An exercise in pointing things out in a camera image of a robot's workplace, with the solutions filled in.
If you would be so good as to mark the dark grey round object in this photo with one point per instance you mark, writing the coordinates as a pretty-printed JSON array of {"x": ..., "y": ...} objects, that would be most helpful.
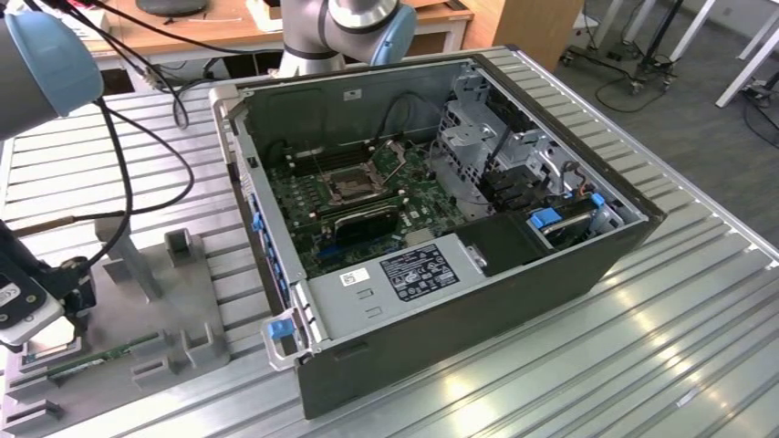
[{"x": 171, "y": 7}]

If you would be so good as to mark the silver metal drive cage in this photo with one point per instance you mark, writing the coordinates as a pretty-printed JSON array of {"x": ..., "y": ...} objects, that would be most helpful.
[{"x": 463, "y": 137}]

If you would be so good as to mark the CPU socket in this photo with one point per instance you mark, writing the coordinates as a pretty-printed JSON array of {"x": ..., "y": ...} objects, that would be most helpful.
[{"x": 352, "y": 187}]

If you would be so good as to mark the green motherboard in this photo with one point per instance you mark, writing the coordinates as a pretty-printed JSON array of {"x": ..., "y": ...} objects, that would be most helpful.
[{"x": 426, "y": 205}]

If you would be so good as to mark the small blue plastic tab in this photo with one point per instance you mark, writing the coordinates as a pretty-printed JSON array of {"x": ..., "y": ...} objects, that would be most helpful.
[{"x": 596, "y": 200}]

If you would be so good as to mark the wooden cabinet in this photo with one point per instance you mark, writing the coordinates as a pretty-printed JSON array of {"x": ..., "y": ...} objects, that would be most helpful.
[{"x": 535, "y": 27}]

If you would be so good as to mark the small grey tape strip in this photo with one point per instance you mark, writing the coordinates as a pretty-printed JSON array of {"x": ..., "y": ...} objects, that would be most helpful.
[{"x": 686, "y": 398}]

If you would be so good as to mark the small white wall sticker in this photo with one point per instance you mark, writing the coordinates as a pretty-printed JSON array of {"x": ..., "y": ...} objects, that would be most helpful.
[{"x": 352, "y": 94}]

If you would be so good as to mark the black wheeled stand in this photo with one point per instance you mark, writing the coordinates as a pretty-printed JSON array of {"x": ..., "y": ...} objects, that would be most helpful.
[{"x": 660, "y": 27}]

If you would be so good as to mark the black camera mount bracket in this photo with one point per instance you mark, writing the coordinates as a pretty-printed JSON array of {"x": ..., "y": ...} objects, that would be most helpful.
[{"x": 15, "y": 248}]

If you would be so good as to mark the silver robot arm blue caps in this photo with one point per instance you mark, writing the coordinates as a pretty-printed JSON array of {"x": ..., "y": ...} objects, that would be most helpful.
[{"x": 36, "y": 68}]

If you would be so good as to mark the blue rear slot clip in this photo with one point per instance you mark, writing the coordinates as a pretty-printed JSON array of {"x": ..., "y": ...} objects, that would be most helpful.
[{"x": 256, "y": 221}]

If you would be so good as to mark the grey plastic parts rack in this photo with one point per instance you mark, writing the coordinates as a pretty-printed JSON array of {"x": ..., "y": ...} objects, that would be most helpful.
[{"x": 122, "y": 328}]

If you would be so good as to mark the silver power supply unit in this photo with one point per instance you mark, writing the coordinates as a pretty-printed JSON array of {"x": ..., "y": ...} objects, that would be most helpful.
[{"x": 366, "y": 310}]

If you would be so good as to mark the dark open PC case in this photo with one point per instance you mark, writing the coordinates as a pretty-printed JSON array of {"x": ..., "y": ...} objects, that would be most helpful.
[{"x": 456, "y": 356}]

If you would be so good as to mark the small silver chipset heatsink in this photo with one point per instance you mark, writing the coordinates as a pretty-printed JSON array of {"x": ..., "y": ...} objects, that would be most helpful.
[{"x": 420, "y": 236}]

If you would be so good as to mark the wooden desk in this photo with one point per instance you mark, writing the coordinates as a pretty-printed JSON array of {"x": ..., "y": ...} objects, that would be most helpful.
[{"x": 243, "y": 27}]

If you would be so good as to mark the white desk frame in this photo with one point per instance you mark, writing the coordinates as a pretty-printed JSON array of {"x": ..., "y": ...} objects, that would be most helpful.
[{"x": 743, "y": 76}]

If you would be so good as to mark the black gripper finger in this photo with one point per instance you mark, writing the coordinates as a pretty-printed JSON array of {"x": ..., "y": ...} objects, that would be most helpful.
[{"x": 79, "y": 296}]

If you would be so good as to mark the blue case latch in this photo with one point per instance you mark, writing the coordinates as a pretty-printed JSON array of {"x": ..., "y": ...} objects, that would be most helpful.
[{"x": 280, "y": 330}]

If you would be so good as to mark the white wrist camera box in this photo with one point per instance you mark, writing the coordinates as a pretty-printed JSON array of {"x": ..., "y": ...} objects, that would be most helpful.
[{"x": 24, "y": 315}]

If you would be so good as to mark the black RAM slot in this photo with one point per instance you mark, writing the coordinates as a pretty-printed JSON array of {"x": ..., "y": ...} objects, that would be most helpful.
[
  {"x": 335, "y": 163},
  {"x": 326, "y": 155},
  {"x": 352, "y": 207}
]

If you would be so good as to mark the black white rating label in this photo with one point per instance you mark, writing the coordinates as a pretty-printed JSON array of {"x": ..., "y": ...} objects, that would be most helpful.
[{"x": 420, "y": 274}]

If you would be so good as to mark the green RAM stick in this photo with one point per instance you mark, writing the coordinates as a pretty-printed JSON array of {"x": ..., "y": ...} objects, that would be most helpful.
[{"x": 103, "y": 355}]

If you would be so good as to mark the black rounded cooler shroud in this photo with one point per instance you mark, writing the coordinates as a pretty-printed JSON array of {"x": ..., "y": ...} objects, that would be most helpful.
[{"x": 366, "y": 226}]

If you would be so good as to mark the silver topped CPU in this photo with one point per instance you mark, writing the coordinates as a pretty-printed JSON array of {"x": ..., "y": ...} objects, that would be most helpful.
[{"x": 51, "y": 337}]

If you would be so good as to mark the small white logo sticker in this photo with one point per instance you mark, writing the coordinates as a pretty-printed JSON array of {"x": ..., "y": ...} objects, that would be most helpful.
[{"x": 355, "y": 276}]

